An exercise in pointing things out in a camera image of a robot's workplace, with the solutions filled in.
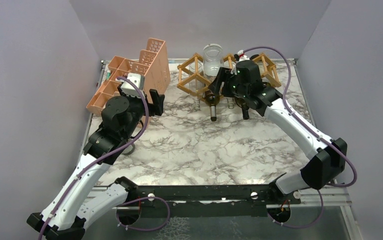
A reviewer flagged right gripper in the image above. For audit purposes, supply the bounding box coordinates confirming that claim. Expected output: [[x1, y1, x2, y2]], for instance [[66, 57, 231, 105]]
[[208, 67, 249, 100]]

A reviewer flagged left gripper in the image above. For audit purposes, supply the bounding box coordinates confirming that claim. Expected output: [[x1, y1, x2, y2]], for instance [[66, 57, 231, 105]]
[[118, 84, 165, 140]]

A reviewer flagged green Primitivo wine bottle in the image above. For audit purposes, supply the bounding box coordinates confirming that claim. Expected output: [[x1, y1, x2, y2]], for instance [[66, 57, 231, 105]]
[[204, 90, 220, 122]]

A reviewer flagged wooden wine rack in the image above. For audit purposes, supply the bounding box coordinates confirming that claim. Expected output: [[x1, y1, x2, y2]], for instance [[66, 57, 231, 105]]
[[177, 51, 282, 101]]

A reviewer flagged clear square glass bottle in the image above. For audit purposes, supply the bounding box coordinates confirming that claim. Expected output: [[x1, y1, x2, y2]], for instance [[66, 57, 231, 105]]
[[188, 62, 206, 94]]

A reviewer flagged clear bottle dark label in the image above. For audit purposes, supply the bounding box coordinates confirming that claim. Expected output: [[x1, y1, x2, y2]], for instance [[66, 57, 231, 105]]
[[202, 43, 224, 82]]

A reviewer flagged dark green embossed wine bottle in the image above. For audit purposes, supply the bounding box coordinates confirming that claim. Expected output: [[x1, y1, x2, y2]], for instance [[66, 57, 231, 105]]
[[235, 97, 250, 120]]

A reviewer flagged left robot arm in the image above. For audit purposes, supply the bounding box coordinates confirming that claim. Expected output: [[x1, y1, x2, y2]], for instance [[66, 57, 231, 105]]
[[26, 89, 165, 240]]

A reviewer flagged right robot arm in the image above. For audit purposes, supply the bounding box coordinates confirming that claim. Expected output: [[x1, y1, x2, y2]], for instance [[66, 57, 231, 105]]
[[208, 60, 348, 204]]

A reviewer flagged pink plastic organizer rack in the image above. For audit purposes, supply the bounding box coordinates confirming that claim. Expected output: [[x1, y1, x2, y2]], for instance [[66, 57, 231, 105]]
[[86, 38, 171, 116]]

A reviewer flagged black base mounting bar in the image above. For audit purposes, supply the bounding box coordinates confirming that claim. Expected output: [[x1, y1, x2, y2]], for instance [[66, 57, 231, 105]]
[[115, 184, 301, 222]]

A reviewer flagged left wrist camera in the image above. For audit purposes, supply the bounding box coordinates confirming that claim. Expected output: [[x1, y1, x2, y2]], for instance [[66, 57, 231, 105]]
[[116, 72, 145, 98]]

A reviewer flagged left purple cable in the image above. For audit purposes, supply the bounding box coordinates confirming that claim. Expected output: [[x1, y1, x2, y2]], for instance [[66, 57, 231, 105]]
[[37, 76, 171, 240]]

